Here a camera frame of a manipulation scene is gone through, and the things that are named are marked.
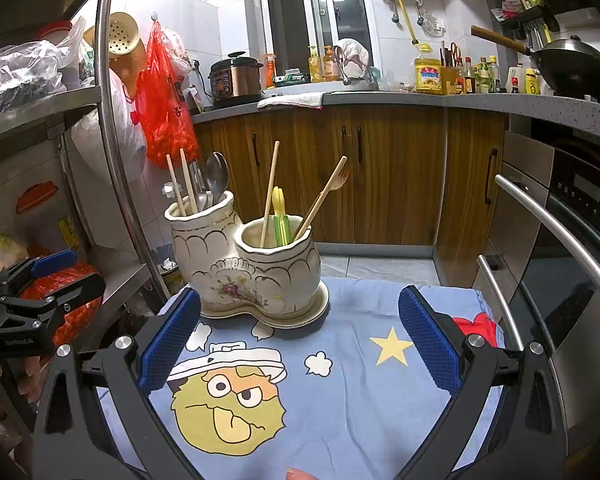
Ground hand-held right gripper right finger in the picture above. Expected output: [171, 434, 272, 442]
[397, 285, 568, 480]

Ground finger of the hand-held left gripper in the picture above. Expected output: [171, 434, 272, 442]
[2, 274, 108, 328]
[0, 249, 78, 286]

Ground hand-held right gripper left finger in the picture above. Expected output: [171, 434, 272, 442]
[32, 287, 203, 480]

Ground floral ceramic utensil holder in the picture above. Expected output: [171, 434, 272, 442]
[165, 191, 323, 318]

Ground silver fork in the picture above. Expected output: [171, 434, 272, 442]
[189, 159, 203, 211]
[197, 165, 212, 211]

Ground yellow tulip utensil pale handle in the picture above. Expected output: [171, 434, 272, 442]
[271, 186, 286, 248]

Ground silver spoon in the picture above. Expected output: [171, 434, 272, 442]
[206, 151, 229, 206]

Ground person's left hand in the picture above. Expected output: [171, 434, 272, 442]
[0, 355, 43, 418]

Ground red net bag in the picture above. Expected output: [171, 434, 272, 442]
[20, 260, 106, 351]

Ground pale green cabbage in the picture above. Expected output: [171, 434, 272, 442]
[0, 235, 28, 273]

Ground blue cartoon printed cloth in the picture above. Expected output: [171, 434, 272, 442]
[97, 275, 506, 480]

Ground cream ceramic drip tray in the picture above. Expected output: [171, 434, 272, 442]
[200, 280, 329, 330]

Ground white plastic bag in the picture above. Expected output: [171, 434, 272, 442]
[70, 67, 148, 183]

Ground stainless steel shelf rack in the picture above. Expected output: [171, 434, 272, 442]
[0, 0, 181, 321]

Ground built-in stainless oven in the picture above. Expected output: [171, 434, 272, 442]
[475, 130, 600, 441]

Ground wooden kitchen cabinets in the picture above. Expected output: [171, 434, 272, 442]
[192, 105, 511, 261]

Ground clear plastic bag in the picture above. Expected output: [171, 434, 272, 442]
[0, 42, 68, 123]

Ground red plastic bag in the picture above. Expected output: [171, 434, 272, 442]
[135, 22, 201, 170]

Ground yellow colander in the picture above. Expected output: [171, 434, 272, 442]
[97, 11, 146, 58]

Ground copper rice cooker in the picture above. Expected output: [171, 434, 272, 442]
[208, 51, 265, 109]

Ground yellow knife block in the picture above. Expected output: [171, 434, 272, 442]
[439, 42, 463, 96]

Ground large yellow oil jug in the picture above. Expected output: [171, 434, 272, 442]
[414, 57, 443, 95]

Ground white dish cloth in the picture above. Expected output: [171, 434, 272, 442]
[257, 91, 326, 111]

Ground row of condiment bottles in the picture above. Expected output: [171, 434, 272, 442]
[455, 55, 541, 96]

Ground amber bottle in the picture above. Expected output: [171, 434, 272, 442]
[322, 46, 338, 82]

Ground white rag on faucet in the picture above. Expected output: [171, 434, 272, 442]
[335, 38, 371, 68]

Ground small yellow bottle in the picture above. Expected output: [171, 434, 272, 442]
[307, 46, 323, 83]

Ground dark window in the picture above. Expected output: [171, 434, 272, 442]
[257, 0, 381, 81]

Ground white bucket red handle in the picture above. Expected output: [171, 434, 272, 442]
[0, 160, 86, 261]

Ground black wok wooden handle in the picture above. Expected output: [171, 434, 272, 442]
[470, 25, 600, 106]

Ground wall spice rack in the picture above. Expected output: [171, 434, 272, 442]
[490, 0, 561, 33]

